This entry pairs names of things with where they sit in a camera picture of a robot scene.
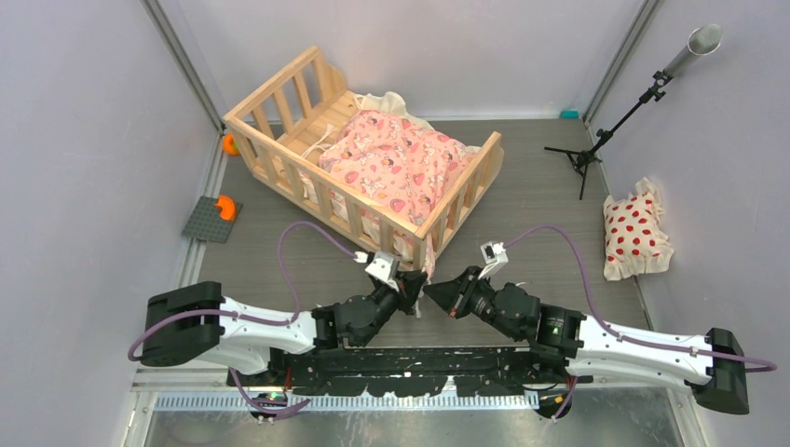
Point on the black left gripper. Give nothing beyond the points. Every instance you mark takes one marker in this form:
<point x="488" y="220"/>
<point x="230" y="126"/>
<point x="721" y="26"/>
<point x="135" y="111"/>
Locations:
<point x="409" y="283"/>

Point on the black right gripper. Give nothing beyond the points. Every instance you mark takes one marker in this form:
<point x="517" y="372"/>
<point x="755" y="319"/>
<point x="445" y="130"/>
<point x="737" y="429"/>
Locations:
<point x="454" y="296"/>

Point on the pink unicorn print cushion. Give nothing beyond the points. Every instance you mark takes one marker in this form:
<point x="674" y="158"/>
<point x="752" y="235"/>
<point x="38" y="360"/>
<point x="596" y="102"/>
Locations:
<point x="399" y="161"/>

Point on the wooden slatted pet bed frame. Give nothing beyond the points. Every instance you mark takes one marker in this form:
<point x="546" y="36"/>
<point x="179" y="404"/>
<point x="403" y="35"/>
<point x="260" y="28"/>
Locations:
<point x="289" y="112"/>

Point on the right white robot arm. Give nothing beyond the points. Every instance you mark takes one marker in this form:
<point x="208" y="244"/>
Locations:
<point x="709" y="366"/>

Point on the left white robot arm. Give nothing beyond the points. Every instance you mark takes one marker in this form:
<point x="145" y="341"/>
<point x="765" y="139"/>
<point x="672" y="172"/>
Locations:
<point x="199" y="322"/>

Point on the white strawberry print pillow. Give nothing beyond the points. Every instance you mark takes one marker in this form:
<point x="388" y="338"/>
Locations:
<point x="634" y="242"/>

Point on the orange arch toy block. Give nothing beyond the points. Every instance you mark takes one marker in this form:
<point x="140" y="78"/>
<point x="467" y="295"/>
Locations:
<point x="227" y="208"/>

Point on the grey building block plate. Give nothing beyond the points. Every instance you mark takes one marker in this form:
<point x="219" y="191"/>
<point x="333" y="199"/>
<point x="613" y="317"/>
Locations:
<point x="204" y="224"/>

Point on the orange and green toy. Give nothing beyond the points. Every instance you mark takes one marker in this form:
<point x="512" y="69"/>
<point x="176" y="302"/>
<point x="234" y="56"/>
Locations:
<point x="229" y="145"/>

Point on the microphone on black stand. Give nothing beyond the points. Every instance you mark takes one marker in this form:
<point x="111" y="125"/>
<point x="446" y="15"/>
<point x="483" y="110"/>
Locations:
<point x="701" y="42"/>

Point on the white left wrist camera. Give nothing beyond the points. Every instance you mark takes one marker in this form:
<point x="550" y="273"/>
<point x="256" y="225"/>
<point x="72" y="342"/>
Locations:
<point x="383" y="267"/>

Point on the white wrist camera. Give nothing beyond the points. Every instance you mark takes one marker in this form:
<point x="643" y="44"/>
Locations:
<point x="495" y="257"/>
<point x="383" y="267"/>

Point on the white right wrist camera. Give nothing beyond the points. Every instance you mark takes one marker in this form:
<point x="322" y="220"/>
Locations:
<point x="495" y="257"/>

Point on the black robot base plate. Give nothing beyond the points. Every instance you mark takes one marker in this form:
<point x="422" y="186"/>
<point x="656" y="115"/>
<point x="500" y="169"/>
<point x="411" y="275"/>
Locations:
<point x="410" y="372"/>

